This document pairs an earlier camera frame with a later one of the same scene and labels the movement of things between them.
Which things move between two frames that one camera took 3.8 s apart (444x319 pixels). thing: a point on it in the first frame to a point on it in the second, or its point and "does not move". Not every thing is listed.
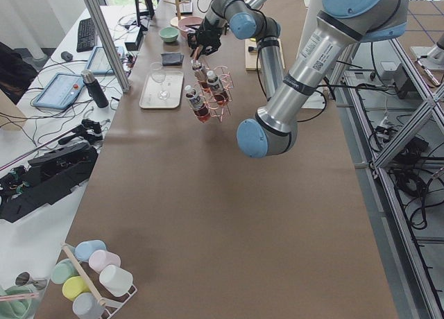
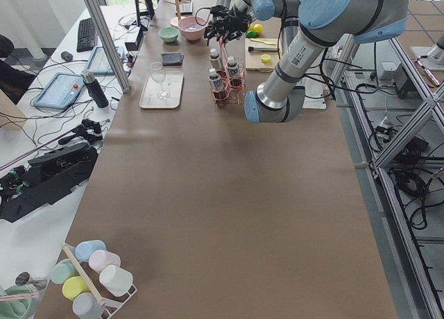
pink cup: x=100 y=259 does not move
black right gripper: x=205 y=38 to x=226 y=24
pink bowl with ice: x=186 y=25 does not move
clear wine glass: x=158 y=74 does not move
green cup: x=62 y=270 does not move
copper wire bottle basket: x=218 y=111 to x=233 y=87
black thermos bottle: x=94 y=89 does not move
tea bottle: x=200 y=74 to x=215 y=59
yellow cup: x=73 y=286 does not move
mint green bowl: x=169 y=34 does not move
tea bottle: x=198 y=108 to x=215 y=80
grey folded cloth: x=172 y=59 does not move
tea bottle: x=217 y=89 to x=233 y=73
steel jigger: x=25 y=279 does not move
